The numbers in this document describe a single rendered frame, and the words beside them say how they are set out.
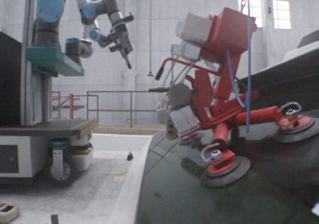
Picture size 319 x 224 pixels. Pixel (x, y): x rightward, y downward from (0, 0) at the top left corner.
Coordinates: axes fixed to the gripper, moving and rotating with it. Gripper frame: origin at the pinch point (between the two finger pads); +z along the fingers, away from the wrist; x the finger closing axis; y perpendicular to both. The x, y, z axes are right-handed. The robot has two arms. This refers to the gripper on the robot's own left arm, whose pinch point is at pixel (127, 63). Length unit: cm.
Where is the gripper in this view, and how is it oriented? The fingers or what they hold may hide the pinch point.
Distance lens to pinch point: 155.7
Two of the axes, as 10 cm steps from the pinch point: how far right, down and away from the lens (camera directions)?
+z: 4.0, 9.1, -1.1
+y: 9.2, -4.0, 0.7
